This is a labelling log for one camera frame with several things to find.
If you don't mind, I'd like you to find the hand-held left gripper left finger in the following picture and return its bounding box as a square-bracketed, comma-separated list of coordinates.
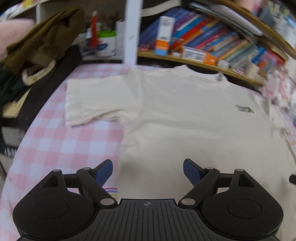
[40, 159, 117, 208]

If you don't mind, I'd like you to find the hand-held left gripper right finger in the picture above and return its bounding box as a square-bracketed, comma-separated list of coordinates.
[179, 159, 257, 207]

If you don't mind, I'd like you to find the cream printed t-shirt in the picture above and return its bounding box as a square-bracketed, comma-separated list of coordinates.
[65, 65, 296, 202]

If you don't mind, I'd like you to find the pink checked desk mat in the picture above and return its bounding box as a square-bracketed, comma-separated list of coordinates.
[0, 64, 296, 241]

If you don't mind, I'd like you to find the black bag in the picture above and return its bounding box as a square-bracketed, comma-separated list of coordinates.
[0, 45, 81, 149]

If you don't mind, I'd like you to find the white pen holder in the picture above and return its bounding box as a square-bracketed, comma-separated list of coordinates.
[245, 61, 266, 80]

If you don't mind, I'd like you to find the flat orange white box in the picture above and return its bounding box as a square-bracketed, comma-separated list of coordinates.
[181, 46, 218, 66]

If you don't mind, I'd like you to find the white container green lid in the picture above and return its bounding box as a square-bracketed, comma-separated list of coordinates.
[96, 30, 116, 57]

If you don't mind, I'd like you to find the row of colourful books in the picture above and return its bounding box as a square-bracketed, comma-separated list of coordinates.
[139, 7, 287, 70]

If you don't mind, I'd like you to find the white wooden bookshelf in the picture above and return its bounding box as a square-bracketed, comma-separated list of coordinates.
[35, 0, 296, 87]

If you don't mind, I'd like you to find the red bottle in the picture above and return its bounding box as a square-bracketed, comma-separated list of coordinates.
[89, 11, 99, 48]

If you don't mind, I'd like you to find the tall orange white box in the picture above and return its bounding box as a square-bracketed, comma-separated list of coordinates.
[154, 16, 176, 56]

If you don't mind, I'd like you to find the olive green cloth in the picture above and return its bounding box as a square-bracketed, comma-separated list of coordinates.
[6, 7, 85, 75]

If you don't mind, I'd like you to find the pink cloth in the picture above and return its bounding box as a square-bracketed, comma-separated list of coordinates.
[0, 20, 35, 62]

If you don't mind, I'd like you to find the cream bag strap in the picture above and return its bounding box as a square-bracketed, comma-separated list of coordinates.
[22, 59, 57, 86]

